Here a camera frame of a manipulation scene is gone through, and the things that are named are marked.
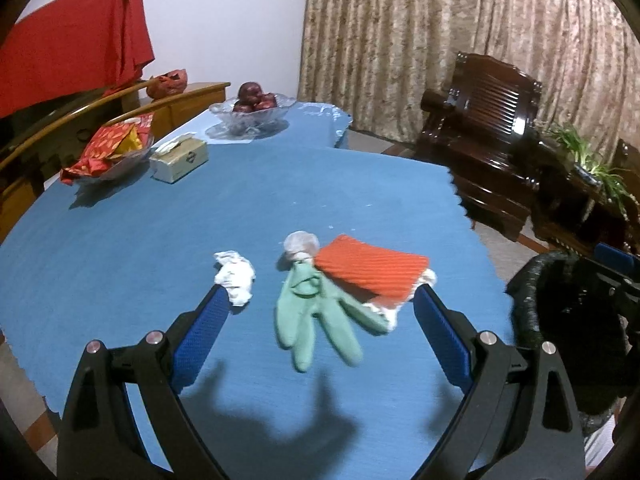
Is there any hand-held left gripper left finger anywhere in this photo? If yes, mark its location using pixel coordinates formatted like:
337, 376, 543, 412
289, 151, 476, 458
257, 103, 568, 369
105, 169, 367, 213
56, 284, 232, 480

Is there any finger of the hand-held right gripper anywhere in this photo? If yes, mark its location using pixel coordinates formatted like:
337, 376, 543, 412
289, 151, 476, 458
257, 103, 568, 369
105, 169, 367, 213
592, 272, 640, 313
594, 242, 640, 281

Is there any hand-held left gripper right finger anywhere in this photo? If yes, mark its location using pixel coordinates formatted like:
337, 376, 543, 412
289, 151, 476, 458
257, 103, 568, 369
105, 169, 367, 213
413, 284, 587, 480

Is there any white tissue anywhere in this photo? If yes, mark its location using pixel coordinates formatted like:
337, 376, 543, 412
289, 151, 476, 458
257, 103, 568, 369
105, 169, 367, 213
213, 251, 257, 307

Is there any black bagged trash bin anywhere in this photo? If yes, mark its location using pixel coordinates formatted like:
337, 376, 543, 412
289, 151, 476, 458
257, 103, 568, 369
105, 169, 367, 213
505, 250, 640, 436

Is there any orange ribbed cloth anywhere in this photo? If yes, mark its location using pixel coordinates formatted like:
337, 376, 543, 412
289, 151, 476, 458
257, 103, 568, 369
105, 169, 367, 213
314, 234, 431, 305

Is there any green rubber glove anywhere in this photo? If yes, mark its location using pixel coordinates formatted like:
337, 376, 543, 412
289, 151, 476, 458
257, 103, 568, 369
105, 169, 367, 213
275, 259, 390, 373

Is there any grey paper ball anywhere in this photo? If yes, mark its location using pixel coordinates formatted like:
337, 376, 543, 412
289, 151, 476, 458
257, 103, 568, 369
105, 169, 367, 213
283, 230, 321, 261

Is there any dark wooden side table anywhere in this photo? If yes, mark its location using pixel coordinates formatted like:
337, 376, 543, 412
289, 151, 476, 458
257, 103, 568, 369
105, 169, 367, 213
530, 130, 640, 261

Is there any green potted plant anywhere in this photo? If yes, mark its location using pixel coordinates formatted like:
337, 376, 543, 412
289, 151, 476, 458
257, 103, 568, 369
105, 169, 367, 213
545, 122, 633, 216

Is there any dark wooden armchair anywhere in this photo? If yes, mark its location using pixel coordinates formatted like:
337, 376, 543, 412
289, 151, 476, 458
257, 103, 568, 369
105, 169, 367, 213
415, 51, 543, 242

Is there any beige tissue box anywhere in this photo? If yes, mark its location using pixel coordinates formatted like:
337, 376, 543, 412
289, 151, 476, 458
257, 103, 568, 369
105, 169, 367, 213
149, 134, 210, 184

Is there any yellow snack packet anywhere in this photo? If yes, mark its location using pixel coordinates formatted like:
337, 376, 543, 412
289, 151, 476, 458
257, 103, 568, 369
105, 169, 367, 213
117, 127, 144, 154

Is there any red snack packet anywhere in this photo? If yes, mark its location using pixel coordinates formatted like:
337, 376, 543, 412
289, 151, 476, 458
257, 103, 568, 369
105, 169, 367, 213
60, 114, 154, 186

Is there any glass fruit bowl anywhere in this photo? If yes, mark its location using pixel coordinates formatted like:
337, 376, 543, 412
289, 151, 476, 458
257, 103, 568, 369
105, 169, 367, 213
208, 92, 297, 136

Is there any wooden sideboard cabinet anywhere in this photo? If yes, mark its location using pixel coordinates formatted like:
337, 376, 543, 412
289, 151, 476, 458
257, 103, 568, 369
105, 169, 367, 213
0, 81, 232, 241

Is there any red plastic bag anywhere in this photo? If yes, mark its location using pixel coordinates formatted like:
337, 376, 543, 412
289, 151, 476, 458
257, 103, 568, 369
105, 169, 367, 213
146, 70, 189, 100

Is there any beige patterned curtain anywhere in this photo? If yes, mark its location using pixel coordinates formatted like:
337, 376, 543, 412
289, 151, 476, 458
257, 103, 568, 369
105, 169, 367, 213
298, 0, 640, 161

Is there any red cloth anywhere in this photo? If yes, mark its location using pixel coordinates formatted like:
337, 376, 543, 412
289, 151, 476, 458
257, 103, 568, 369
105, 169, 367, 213
0, 0, 155, 118

